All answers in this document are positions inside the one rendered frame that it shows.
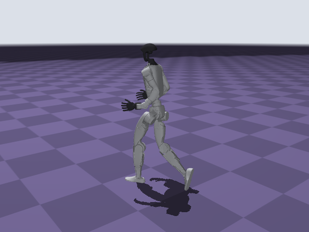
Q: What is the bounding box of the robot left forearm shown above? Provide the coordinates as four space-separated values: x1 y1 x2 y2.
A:
136 90 158 109

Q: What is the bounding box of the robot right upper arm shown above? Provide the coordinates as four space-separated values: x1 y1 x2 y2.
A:
161 66 170 92

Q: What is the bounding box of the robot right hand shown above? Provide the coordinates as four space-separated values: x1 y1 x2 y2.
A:
136 89 147 100

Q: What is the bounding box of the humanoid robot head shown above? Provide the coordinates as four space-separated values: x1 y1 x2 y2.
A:
140 43 158 65

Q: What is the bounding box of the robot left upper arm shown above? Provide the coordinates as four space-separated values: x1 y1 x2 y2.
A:
141 67 160 94

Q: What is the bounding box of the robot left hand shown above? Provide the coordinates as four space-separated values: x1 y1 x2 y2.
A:
121 99 141 111

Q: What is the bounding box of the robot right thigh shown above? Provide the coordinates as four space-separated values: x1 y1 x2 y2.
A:
154 111 170 154

